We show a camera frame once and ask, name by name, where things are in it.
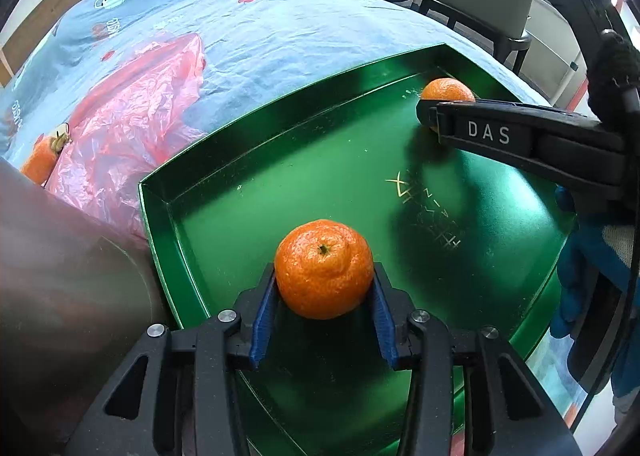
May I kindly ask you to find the large front mandarin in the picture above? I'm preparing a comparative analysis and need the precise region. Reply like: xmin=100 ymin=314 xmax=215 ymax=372
xmin=273 ymin=219 xmax=374 ymax=320

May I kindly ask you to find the right white blue gloved hand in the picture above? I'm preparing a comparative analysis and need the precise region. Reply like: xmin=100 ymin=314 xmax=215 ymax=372
xmin=550 ymin=216 xmax=639 ymax=398

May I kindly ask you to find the black copper electric kettle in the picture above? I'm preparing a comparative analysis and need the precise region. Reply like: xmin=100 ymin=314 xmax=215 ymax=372
xmin=1 ymin=161 xmax=167 ymax=455

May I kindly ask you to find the green metal tray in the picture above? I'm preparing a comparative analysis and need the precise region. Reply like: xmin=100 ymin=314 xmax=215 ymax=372
xmin=139 ymin=45 xmax=572 ymax=455

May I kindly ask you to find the carrot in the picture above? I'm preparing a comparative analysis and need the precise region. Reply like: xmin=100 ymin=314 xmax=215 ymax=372
xmin=20 ymin=131 xmax=70 ymax=185

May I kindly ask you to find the pink plastic sheet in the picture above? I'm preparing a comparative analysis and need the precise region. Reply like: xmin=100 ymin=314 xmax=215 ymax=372
xmin=46 ymin=33 xmax=206 ymax=239

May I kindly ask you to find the blue cartoon bed sheet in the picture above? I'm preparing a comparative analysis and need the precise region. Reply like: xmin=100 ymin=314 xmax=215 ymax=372
xmin=1 ymin=0 xmax=542 ymax=165

